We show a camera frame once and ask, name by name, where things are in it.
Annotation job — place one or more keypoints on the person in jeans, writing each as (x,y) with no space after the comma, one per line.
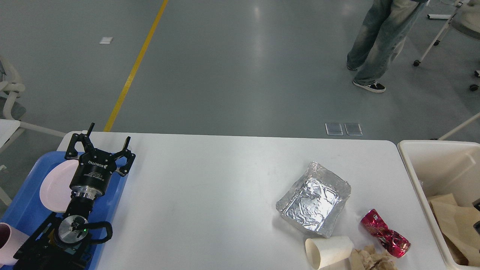
(380,40)

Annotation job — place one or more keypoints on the pink ribbed cup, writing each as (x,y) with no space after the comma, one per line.
(11,239)

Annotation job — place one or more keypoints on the blue plastic tray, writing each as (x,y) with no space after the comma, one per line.
(26,212)

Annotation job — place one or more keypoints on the white side table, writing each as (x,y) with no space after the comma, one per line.
(7,129)

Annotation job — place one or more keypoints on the white waste bin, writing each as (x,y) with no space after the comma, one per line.
(438,168)

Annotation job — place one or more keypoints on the brown paper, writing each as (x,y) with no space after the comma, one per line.
(368,259)

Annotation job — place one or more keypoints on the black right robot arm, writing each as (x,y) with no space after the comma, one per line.
(476,205)

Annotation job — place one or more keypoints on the aluminium foil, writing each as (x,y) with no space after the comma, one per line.
(315,201)

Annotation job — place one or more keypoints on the white office chair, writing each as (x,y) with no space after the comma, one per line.
(12,85)

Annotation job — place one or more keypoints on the brown paper bag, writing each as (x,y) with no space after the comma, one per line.
(457,226)

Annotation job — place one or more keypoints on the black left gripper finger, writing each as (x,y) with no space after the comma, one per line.
(128,155)
(83,138)

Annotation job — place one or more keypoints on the pink plate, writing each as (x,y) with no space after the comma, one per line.
(55,191)

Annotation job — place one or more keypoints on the white wheeled stand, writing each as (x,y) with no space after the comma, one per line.
(464,19)

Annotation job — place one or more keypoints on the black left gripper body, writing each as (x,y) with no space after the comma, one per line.
(93,175)

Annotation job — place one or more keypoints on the red crushed can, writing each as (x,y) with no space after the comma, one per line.
(393,242)

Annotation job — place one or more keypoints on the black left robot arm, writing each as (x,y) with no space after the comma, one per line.
(69,239)

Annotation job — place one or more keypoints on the white paper cup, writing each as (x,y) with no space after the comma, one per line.
(323,252)

